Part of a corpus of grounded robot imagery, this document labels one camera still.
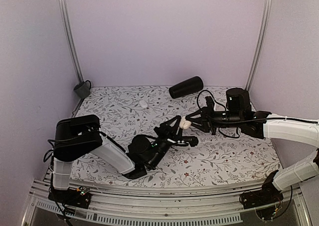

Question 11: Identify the floral patterned table mat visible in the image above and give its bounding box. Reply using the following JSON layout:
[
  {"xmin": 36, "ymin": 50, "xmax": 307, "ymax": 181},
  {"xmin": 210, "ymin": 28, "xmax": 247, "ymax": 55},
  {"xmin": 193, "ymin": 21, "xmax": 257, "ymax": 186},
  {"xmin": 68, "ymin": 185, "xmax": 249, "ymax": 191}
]
[{"xmin": 71, "ymin": 86, "xmax": 281, "ymax": 188}]

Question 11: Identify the black cylindrical speaker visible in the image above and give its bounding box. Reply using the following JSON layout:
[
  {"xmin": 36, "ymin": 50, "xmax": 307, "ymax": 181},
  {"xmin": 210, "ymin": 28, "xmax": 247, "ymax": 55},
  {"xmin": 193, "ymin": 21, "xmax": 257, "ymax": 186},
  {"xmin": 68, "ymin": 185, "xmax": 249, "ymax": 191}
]
[{"xmin": 169, "ymin": 76, "xmax": 204, "ymax": 99}]

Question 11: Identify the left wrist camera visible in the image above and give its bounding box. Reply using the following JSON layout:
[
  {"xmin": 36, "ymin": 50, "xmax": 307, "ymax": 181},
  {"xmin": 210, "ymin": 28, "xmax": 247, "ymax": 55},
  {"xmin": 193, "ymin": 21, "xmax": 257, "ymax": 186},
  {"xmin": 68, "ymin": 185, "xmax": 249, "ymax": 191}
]
[{"xmin": 166, "ymin": 138, "xmax": 189, "ymax": 147}]

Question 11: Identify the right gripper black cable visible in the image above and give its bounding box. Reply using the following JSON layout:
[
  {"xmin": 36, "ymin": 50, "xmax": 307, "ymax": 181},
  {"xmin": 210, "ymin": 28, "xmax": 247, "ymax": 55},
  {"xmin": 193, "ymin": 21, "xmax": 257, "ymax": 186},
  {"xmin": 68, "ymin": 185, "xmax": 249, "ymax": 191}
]
[{"xmin": 196, "ymin": 90, "xmax": 242, "ymax": 138}]

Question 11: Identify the white earbud charging case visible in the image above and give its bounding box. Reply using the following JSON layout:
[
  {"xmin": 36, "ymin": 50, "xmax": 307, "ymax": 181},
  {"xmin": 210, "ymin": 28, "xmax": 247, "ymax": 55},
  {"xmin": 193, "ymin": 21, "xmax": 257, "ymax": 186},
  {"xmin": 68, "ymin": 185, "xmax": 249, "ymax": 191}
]
[{"xmin": 179, "ymin": 116, "xmax": 191, "ymax": 129}]

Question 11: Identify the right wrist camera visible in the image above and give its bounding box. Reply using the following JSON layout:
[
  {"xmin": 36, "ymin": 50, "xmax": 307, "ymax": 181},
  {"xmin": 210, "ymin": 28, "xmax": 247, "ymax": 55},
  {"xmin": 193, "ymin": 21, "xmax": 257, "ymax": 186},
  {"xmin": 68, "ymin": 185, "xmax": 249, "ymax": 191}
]
[{"xmin": 205, "ymin": 96, "xmax": 215, "ymax": 112}]

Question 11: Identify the aluminium front rail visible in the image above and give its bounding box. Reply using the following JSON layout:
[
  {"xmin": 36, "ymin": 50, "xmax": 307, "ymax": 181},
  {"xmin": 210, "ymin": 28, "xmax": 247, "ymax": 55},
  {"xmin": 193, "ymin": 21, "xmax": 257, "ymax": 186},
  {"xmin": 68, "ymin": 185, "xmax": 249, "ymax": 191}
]
[{"xmin": 21, "ymin": 179, "xmax": 312, "ymax": 226}]

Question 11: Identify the small white oval case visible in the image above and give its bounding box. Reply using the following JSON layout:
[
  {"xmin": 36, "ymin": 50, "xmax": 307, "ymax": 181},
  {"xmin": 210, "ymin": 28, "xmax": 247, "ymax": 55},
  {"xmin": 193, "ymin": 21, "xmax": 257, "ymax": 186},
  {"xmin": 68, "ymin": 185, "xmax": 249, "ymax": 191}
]
[{"xmin": 139, "ymin": 100, "xmax": 148, "ymax": 109}]

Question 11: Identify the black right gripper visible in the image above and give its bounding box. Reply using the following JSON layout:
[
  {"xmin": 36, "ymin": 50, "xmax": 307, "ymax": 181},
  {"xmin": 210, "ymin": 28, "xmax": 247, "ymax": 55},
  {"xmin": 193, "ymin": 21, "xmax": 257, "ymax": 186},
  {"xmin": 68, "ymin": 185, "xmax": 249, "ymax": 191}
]
[{"xmin": 185, "ymin": 103, "xmax": 243, "ymax": 136}]

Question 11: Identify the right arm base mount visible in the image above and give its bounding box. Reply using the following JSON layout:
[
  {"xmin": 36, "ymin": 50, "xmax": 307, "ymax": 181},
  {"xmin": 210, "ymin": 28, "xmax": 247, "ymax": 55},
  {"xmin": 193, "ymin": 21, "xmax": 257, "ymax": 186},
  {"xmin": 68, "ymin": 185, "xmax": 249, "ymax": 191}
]
[{"xmin": 239, "ymin": 170, "xmax": 284, "ymax": 209}]

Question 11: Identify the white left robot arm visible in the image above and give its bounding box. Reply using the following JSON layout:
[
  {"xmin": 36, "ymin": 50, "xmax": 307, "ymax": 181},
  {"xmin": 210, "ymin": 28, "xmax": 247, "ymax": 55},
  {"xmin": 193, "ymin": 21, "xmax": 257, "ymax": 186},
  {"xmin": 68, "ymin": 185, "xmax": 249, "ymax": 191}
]
[{"xmin": 48, "ymin": 114, "xmax": 198, "ymax": 203}]

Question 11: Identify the right aluminium frame post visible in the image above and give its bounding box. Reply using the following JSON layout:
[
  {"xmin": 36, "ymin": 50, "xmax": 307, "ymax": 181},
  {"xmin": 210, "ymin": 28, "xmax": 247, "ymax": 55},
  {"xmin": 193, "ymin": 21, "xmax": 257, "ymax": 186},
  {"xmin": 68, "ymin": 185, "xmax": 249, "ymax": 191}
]
[{"xmin": 245, "ymin": 0, "xmax": 272, "ymax": 91}]

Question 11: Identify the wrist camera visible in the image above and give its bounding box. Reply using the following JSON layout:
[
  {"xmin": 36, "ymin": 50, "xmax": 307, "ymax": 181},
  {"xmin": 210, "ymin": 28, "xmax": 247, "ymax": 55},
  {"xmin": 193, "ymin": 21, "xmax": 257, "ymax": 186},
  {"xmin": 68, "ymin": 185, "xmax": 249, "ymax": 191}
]
[
  {"xmin": 166, "ymin": 138, "xmax": 189, "ymax": 147},
  {"xmin": 205, "ymin": 96, "xmax": 215, "ymax": 112}
]

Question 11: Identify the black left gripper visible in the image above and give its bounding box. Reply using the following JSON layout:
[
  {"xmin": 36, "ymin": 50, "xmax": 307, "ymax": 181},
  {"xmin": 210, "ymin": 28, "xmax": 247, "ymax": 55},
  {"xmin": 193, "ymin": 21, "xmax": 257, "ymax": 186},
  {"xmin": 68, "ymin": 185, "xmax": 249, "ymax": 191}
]
[{"xmin": 149, "ymin": 116, "xmax": 185, "ymax": 171}]

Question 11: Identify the grey mug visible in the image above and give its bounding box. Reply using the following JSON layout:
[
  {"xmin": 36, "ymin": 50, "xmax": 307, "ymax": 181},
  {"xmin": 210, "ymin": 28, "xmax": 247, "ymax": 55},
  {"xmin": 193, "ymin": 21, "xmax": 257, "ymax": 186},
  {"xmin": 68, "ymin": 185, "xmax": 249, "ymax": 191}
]
[{"xmin": 73, "ymin": 80, "xmax": 92, "ymax": 99}]

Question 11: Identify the aluminium frame post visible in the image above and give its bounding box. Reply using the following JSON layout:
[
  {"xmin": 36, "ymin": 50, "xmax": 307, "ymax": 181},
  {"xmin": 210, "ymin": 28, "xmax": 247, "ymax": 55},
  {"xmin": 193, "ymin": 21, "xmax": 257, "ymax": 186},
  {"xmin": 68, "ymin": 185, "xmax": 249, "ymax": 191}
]
[
  {"xmin": 56, "ymin": 0, "xmax": 84, "ymax": 83},
  {"xmin": 245, "ymin": 0, "xmax": 272, "ymax": 91}
]

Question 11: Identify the left aluminium frame post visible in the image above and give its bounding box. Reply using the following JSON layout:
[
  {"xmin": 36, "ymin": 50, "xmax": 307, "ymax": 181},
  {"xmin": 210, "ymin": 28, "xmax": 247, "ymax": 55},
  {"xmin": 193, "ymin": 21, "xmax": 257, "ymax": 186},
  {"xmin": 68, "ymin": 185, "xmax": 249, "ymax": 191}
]
[{"xmin": 56, "ymin": 0, "xmax": 84, "ymax": 83}]

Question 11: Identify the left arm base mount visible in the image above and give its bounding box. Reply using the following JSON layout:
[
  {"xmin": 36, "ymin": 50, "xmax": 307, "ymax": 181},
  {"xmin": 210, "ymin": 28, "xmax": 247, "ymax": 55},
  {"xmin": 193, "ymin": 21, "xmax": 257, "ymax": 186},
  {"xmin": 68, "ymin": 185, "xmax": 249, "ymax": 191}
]
[{"xmin": 48, "ymin": 186, "xmax": 92, "ymax": 209}]

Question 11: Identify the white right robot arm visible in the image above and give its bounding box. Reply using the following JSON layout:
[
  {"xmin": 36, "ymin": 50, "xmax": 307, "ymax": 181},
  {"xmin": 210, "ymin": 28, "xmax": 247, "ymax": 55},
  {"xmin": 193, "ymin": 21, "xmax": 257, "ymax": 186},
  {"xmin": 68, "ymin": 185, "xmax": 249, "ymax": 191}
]
[{"xmin": 180, "ymin": 88, "xmax": 319, "ymax": 204}]

